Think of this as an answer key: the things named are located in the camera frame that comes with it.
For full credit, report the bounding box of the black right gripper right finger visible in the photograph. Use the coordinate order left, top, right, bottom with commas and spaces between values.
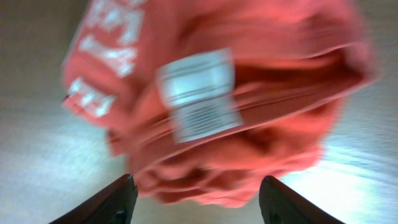
259, 175, 343, 224

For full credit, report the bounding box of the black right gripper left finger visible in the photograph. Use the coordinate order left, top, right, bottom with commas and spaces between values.
50, 174, 138, 224

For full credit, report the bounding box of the orange t-shirt with white print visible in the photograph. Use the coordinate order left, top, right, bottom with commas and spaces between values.
63, 0, 376, 208

